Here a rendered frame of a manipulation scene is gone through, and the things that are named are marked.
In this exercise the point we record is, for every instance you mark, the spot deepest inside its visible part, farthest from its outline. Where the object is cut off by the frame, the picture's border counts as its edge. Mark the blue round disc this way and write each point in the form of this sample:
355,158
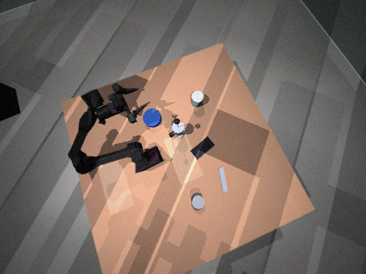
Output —
152,118

